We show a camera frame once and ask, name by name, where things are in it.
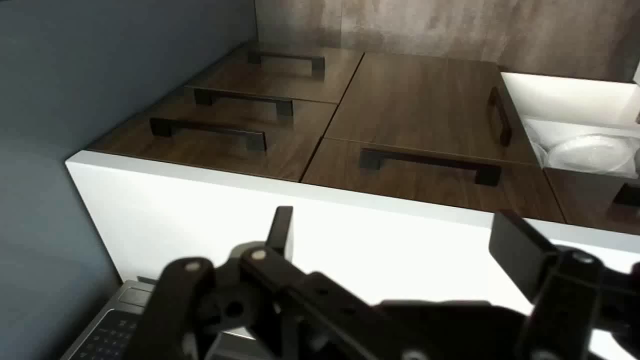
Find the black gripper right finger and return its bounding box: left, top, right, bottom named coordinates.
left=489, top=212, right=640, bottom=360

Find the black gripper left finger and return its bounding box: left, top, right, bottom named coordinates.
left=127, top=203, right=376, bottom=360

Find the dark wood cabinet door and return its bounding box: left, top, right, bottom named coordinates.
left=329, top=51, right=537, bottom=166

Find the white bowl inside cabinet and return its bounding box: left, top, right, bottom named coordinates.
left=546, top=135, right=637, bottom=176

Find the wide wood drawer front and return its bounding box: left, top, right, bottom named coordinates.
left=303, top=137, right=564, bottom=221

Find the grey laptop keyboard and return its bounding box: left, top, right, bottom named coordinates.
left=60, top=280, right=154, bottom=360

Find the bottom small wood drawer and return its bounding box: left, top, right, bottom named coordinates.
left=93, top=115, right=327, bottom=182

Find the black cabinet door handle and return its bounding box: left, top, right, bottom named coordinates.
left=489, top=88, right=514, bottom=148

